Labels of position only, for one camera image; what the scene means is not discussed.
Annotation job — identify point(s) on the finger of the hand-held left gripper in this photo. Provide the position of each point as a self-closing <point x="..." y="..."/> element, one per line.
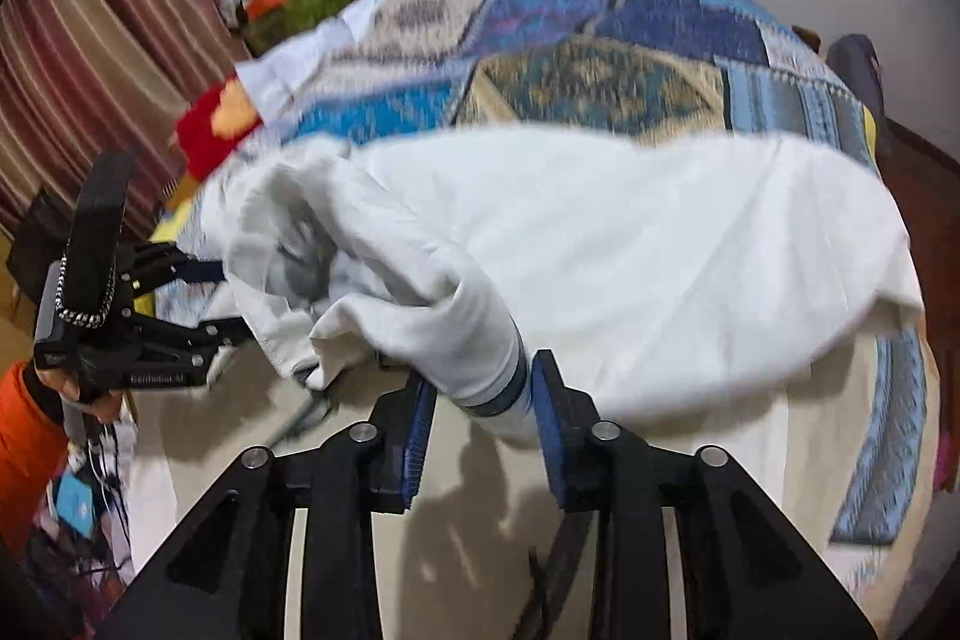
<point x="202" y="271"/>
<point x="210" y="334"/>

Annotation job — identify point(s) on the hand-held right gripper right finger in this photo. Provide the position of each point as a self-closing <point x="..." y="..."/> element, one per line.
<point x="547" y="430"/>

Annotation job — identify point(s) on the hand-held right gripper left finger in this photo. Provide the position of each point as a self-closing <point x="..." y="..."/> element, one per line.
<point x="420" y="441"/>

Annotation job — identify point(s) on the white and beige jacket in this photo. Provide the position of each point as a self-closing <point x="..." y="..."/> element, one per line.
<point x="637" y="272"/>

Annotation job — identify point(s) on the person's left hand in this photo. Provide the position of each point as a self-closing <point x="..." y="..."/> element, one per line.
<point x="105" y="406"/>

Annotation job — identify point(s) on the black desk monitor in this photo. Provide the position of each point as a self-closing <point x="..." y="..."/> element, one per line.
<point x="37" y="242"/>

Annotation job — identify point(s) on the red plush toy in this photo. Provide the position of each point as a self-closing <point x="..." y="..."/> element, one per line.
<point x="206" y="138"/>

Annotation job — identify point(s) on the striped brown curtain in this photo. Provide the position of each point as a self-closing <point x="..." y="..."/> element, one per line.
<point x="97" y="25"/>

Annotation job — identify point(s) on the white shirt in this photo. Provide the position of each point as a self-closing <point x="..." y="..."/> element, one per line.
<point x="300" y="55"/>

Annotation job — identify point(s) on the blue patchwork quilt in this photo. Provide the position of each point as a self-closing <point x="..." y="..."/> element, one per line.
<point x="585" y="55"/>

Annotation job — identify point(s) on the grey backpack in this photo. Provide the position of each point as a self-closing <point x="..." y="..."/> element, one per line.
<point x="862" y="78"/>

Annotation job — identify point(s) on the wooden bed post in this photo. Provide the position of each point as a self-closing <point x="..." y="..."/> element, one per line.
<point x="806" y="36"/>

